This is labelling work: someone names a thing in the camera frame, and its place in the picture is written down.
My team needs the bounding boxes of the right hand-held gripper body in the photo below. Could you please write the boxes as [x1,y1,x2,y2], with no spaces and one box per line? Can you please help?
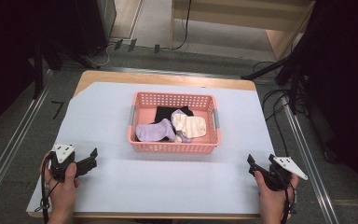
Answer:
[268,153,310,192]

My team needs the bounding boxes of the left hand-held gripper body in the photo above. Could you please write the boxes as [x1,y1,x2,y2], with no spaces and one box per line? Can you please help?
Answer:
[48,143,79,183]

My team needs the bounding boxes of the person's right hand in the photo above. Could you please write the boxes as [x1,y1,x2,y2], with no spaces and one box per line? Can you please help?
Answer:
[254,170,300,218]

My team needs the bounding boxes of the person's left hand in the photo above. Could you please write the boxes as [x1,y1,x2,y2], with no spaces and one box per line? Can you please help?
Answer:
[39,152,82,216]

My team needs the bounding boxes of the white table sheet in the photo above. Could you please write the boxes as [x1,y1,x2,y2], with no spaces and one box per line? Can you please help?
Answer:
[26,81,276,216]

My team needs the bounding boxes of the pink plastic basket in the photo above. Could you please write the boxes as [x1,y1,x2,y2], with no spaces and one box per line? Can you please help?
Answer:
[127,91,223,156]

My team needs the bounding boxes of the cream white sock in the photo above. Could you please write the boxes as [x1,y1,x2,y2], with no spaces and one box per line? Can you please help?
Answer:
[171,113,208,139]

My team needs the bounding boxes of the black sock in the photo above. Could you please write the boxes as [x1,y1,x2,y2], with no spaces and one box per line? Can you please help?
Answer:
[153,105,195,125]

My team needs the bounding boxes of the black metal stand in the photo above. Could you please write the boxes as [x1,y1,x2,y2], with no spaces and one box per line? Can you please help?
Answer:
[32,34,63,100]

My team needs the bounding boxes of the black tripod stand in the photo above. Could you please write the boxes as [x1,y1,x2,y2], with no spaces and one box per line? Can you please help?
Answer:
[240,40,313,116]

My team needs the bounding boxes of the wooden table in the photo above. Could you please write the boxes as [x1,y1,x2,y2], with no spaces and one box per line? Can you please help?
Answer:
[27,69,262,220]

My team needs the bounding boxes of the dark curtain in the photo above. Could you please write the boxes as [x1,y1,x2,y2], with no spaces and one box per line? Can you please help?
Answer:
[301,0,358,213]
[0,0,76,139]

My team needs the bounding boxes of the black cabinet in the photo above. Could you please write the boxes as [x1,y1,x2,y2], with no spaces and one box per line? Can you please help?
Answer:
[71,0,118,64]

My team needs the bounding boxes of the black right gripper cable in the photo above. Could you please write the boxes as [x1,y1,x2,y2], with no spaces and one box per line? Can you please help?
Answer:
[278,174,297,224]

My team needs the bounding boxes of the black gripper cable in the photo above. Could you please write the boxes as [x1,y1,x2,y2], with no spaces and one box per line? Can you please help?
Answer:
[278,174,297,224]
[33,154,61,224]

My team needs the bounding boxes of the metal floor rail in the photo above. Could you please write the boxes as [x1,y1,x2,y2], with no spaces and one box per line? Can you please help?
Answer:
[282,101,340,224]
[0,69,54,217]

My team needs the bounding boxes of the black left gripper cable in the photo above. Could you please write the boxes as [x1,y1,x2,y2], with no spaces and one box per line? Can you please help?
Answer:
[33,154,61,224]

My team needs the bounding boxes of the black floor cable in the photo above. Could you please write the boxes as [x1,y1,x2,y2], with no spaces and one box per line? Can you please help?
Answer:
[252,60,299,158]

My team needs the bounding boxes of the white floor cable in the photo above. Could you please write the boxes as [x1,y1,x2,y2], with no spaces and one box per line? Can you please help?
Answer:
[85,41,117,68]

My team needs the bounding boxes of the light wooden frame furniture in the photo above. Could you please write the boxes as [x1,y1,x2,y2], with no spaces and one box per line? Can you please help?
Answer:
[169,0,317,62]

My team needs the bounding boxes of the black hanging cable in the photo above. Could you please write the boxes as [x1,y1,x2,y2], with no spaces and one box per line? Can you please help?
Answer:
[172,0,193,51]

